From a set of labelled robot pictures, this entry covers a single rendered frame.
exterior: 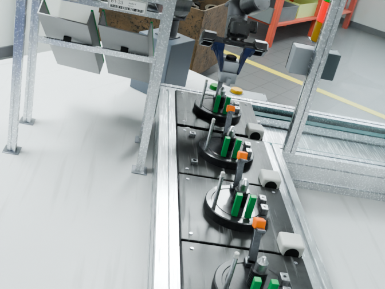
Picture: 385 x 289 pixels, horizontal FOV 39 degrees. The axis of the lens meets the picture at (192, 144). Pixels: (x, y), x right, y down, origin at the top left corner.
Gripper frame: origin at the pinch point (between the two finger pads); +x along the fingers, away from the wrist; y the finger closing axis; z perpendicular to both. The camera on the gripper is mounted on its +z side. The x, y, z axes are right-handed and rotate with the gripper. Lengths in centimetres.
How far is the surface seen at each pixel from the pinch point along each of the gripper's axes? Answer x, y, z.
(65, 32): 2.1, -44.6, 3.5
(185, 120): 17.9, -9.6, -3.2
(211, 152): 28.3, -4.2, 14.2
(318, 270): 52, 15, 41
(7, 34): -80, -122, -270
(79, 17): -120, -77, -315
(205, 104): 11.2, -3.9, -8.8
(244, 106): 7.9, 9.1, -16.7
